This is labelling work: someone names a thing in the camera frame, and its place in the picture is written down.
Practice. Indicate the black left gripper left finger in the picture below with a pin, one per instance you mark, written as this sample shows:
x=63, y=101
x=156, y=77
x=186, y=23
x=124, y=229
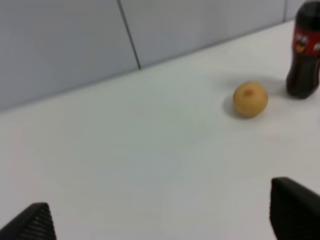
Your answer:
x=34, y=223

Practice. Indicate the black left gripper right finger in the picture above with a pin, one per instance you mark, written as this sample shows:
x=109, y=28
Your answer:
x=294, y=211

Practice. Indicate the tan round potato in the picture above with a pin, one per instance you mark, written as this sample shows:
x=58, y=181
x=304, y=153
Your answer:
x=250, y=99

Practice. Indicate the cola bottle yellow cap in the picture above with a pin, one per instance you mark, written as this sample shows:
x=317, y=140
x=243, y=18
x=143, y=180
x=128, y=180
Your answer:
x=303, y=78

